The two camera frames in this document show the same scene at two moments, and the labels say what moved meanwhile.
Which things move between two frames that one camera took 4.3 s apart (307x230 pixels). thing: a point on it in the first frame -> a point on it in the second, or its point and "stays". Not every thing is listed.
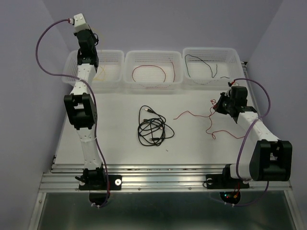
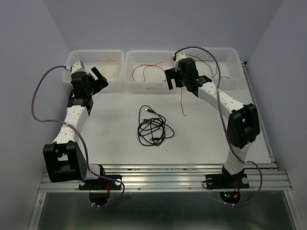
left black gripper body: [93, 40] -> [94, 86]
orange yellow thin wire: [213, 101] -> [181, 101]
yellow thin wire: [103, 72] -> [113, 57]
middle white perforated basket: [153, 69] stays
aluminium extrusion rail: [152, 176] stays
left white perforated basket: [110, 71] stays
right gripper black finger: [219, 106] -> [171, 74]
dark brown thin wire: [206, 63] stays
